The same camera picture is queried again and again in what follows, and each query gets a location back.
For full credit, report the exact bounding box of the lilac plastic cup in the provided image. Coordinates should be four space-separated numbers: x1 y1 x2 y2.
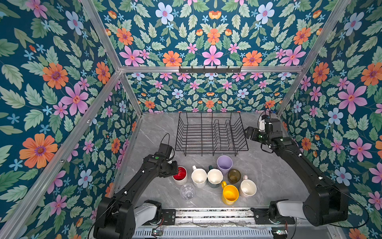
216 155 233 175

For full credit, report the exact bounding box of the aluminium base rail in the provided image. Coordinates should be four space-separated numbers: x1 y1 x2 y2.
131 207 299 228

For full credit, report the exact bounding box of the white faceted mug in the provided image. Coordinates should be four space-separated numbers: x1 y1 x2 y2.
191 165 208 188

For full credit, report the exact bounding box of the yellow mug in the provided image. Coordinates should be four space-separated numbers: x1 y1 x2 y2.
221 181 240 206

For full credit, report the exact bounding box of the black wire dish rack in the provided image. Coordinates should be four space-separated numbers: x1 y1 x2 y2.
175 113 249 156

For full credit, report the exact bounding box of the black hook rail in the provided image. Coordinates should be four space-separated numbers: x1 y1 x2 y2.
178 66 242 74

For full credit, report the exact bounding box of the pink mug white inside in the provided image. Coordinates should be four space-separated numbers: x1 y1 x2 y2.
239 175 257 198

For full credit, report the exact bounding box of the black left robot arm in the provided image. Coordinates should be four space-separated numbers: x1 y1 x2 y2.
93 143 178 239

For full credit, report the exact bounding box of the olive glass cup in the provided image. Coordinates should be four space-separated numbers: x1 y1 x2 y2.
227 169 242 184

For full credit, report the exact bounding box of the clear glass cup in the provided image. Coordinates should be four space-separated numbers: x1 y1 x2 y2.
180 183 196 200

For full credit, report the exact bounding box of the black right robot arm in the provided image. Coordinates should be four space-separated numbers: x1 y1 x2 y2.
244 118 349 227

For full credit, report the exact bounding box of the green mug white inside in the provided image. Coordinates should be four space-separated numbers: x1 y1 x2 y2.
207 165 223 188

